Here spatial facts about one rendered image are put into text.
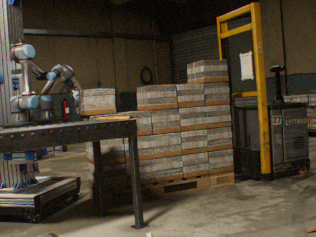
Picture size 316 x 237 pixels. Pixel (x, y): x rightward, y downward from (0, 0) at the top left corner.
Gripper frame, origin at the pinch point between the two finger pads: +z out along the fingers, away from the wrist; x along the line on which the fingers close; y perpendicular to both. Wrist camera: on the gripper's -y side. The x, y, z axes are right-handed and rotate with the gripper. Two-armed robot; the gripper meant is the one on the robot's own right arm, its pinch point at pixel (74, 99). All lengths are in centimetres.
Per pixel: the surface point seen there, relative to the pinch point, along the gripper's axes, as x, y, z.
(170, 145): -19, 50, 86
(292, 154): -36, 155, 173
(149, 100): -17, 56, 38
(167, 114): -19, 64, 59
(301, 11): 368, 640, 140
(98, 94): -18.7, 17.1, 6.9
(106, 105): -18.4, 18.4, 19.3
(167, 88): -19, 77, 38
